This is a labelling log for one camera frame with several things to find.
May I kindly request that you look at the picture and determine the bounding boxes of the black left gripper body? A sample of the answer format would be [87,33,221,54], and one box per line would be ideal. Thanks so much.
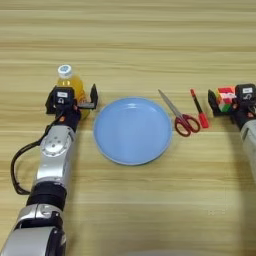
[54,101,96,132]

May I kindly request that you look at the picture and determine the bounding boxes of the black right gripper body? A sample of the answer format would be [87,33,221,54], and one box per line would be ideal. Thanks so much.
[218,97,256,130]

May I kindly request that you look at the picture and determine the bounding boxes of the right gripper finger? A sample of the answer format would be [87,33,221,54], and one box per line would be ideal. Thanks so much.
[207,88,222,117]

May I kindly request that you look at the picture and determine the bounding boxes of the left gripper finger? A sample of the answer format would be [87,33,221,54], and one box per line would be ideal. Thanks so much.
[89,83,100,110]
[45,87,57,115]

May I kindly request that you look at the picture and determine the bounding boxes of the red and black marker pen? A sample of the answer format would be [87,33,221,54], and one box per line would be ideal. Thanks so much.
[189,88,211,130]

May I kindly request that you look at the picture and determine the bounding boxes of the orange juice bottle white cap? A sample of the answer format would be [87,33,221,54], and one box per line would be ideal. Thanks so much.
[55,64,92,121]

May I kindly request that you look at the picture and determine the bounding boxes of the multicoloured puzzle cube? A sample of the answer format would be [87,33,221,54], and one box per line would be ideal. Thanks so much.
[215,86,237,114]

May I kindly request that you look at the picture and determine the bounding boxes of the black labelled box left gripper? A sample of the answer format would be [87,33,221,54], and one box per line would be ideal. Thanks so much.
[53,86,75,108]

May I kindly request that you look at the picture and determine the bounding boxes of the light blue round plate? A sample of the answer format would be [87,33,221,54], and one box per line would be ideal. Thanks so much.
[92,96,174,167]

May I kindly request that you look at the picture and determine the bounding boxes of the red handled scissors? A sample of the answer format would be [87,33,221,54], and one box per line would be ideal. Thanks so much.
[157,88,202,138]

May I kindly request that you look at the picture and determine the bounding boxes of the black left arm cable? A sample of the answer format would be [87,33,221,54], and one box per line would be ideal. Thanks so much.
[9,114,65,196]

